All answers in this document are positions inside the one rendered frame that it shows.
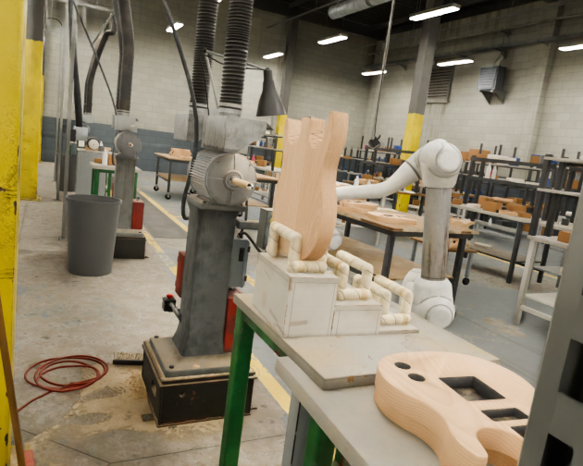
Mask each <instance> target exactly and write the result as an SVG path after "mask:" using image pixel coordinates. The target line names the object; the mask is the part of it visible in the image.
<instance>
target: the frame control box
mask: <svg viewBox="0 0 583 466"><path fill-rule="evenodd" d="M272 212H273V208H264V207H261V208H260V215H259V223H258V230H257V239H256V244H255V242H254V240H253V239H252V238H251V237H250V235H249V234H248V233H247V232H245V231H243V232H242V233H241V235H240V236H239V237H238V239H242V238H243V235H245V236H246V237H247V238H248V239H249V240H250V241H251V242H252V244H253V245H254V247H255V248H256V250H257V251H258V252H261V251H260V249H259V248H261V249H263V250H265V249H266V247H267V243H268V235H269V228H270V224H271V222H270V220H271V219H272V218H273V216H272V215H271V213H272ZM258 247H259V248H258Z"/></svg>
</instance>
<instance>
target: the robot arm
mask: <svg viewBox="0 0 583 466"><path fill-rule="evenodd" d="M462 163H463V158H462V155H461V153H460V151H459V150H458V148H457V147H456V146H454V145H453V144H451V143H448V142H447V141H446V140H443V139H438V140H435V141H431V142H429V143H427V144H426V145H424V146H423V147H422V148H420V149H419V150H418V151H416V152H415V153H413V154H412V155H411V156H410V157H409V158H408V159H407V160H406V161H405V162H404V163H403V164H402V165H401V166H400V167H399V169H398V170H397V171H396V172H395V173H394V174H393V175H392V176H391V177H390V178H389V179H387V180H386V181H384V182H381V183H379V184H373V185H361V186H349V187H338V188H336V192H337V201H338V200H350V199H374V198H381V197H386V196H389V195H391V194H393V193H395V192H397V191H399V190H401V189H403V188H405V187H407V186H409V185H411V184H413V183H415V182H417V181H418V180H420V179H421V178H422V182H423V185H424V186H425V187H426V199H425V214H424V230H423V246H422V262H421V269H420V268H414V269H412V270H411V271H409V272H408V274H407V275H406V276H405V278H404V280H403V284H402V286H403V287H405V288H407V289H409V290H411V291H412V292H413V294H414V297H413V301H412V307H411V312H412V313H415V314H417V315H419V316H421V317H423V318H424V319H426V320H428V321H430V322H431V323H433V324H435V325H437V326H439V327H441V328H443V329H445V328H447V327H448V326H449V325H450V324H451V323H452V321H453V318H454V314H455V309H454V306H453V289H452V284H451V282H450V281H449V280H448V278H446V268H447V254H448V241H449V227H450V213H451V199H452V188H453V187H454V186H455V184H456V181H457V178H458V175H459V172H460V169H461V167H462ZM341 243H342V237H341V234H340V232H339V231H338V230H337V229H334V234H333V237H332V241H331V243H330V245H329V248H328V251H335V250H337V249H338V248H339V247H340V246H341Z"/></svg>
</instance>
